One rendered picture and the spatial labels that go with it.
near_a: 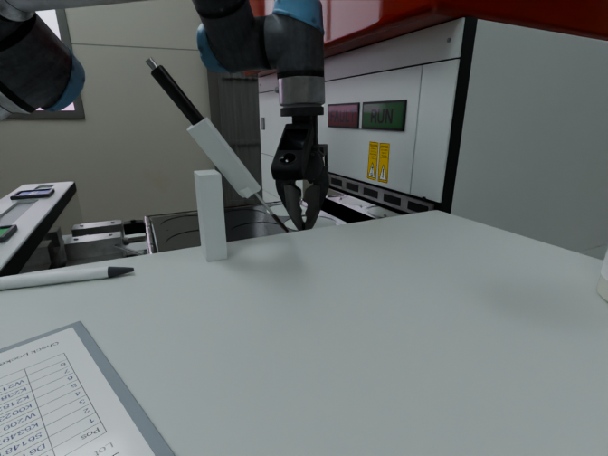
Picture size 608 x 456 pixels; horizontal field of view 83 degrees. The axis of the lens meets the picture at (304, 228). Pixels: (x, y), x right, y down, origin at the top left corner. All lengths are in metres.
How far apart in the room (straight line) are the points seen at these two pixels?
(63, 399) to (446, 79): 0.52
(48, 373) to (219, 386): 0.09
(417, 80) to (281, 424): 0.51
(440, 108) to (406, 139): 0.08
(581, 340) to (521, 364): 0.05
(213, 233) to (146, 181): 2.41
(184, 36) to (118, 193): 1.16
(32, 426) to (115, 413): 0.03
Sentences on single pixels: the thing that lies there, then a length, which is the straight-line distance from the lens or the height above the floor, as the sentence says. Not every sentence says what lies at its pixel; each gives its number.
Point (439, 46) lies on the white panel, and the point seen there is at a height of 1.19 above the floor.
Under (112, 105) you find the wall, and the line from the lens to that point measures 2.73.
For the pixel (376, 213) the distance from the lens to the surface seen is 0.65.
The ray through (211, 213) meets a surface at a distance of 0.33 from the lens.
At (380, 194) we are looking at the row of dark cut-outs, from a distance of 0.65.
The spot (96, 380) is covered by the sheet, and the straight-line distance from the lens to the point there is 0.22.
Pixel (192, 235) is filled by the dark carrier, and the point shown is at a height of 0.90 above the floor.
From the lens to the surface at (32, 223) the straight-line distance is 0.59.
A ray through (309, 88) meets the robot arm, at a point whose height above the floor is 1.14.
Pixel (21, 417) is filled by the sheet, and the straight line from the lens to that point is 0.22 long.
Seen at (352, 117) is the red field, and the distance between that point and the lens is 0.72.
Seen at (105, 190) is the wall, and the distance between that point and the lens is 2.80.
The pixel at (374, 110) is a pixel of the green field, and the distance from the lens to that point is 0.66.
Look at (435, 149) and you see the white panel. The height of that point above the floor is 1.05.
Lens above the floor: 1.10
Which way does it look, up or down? 18 degrees down
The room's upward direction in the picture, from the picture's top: straight up
